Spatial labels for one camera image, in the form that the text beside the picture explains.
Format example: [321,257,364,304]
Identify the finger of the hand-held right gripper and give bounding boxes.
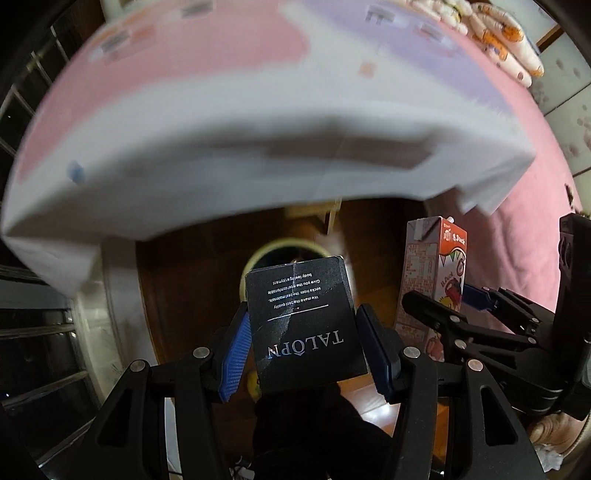
[402,290,533,366]
[462,282,555,343]

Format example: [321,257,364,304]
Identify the dark blue round trash bin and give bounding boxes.
[239,237,358,305]

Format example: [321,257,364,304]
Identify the pink drink carton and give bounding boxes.
[394,216,468,363]

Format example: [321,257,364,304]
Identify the metal window grille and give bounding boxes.
[0,14,107,416]

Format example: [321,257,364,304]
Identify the wooden table legs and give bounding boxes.
[284,198,345,236]

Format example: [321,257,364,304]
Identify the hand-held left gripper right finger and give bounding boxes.
[355,304,548,480]

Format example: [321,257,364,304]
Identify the printed cartoon tablecloth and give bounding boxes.
[0,0,536,296]

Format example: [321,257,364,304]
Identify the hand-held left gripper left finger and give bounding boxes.
[78,305,252,480]

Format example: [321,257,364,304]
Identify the person's right hand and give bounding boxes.
[526,411,591,462]

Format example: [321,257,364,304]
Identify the rolled bear print quilt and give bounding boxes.
[466,0,546,88]

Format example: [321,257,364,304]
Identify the black card sleeve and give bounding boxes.
[245,256,369,395]

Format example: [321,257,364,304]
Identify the pale wardrobe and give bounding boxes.
[536,23,591,176]

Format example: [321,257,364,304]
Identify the pink bed blanket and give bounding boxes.
[425,23,583,315]

